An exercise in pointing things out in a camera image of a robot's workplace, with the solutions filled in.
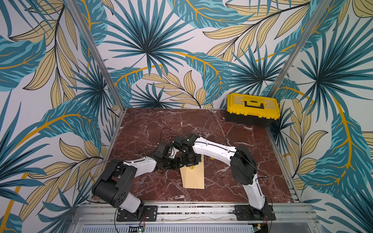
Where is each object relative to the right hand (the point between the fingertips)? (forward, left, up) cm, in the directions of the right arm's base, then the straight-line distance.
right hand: (189, 164), depth 86 cm
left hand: (-1, +4, -1) cm, 4 cm away
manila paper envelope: (-6, -2, -7) cm, 9 cm away
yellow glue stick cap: (-10, -9, +28) cm, 31 cm away
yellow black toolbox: (+33, -44, +11) cm, 56 cm away
